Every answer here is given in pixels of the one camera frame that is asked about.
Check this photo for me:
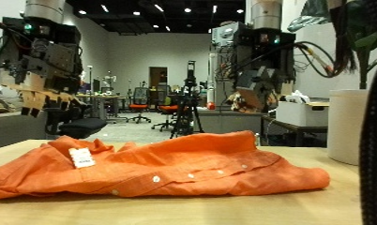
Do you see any white cylindrical plant pot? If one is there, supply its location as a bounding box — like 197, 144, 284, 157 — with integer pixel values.
326, 88, 370, 166

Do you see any brown door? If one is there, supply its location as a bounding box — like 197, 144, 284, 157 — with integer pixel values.
149, 66, 169, 90

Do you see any crumpled white plastic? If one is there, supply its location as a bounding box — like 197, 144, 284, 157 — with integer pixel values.
284, 89, 310, 104

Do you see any grey low cabinet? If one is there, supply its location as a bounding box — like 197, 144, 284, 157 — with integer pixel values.
195, 107, 264, 135

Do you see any black left hand cable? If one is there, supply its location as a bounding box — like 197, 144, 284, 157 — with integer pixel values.
279, 41, 335, 79

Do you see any black strap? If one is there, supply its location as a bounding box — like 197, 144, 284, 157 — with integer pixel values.
356, 0, 377, 225

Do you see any orange button shirt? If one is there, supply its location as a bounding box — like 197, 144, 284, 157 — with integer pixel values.
0, 130, 330, 201

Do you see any orange office chair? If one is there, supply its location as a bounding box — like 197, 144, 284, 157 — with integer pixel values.
126, 87, 151, 125
150, 85, 179, 132

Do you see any black camera tripod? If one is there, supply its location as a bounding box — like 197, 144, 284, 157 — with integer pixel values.
169, 60, 206, 140

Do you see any white shirt label tag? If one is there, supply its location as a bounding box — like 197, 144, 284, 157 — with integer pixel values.
67, 147, 95, 169

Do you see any white storage box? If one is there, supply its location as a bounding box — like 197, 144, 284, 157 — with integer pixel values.
274, 100, 330, 128

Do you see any cluttered background work table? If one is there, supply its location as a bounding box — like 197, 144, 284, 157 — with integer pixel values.
74, 92, 127, 121

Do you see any grey equipment rack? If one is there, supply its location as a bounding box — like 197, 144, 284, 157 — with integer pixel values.
207, 21, 247, 107

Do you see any black office chair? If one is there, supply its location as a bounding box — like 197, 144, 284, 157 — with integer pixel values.
43, 104, 109, 140

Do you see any dark side desk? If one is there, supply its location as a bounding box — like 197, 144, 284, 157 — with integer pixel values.
260, 115, 328, 148

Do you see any grey sofa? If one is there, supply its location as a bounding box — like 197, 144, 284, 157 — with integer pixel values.
0, 111, 49, 151

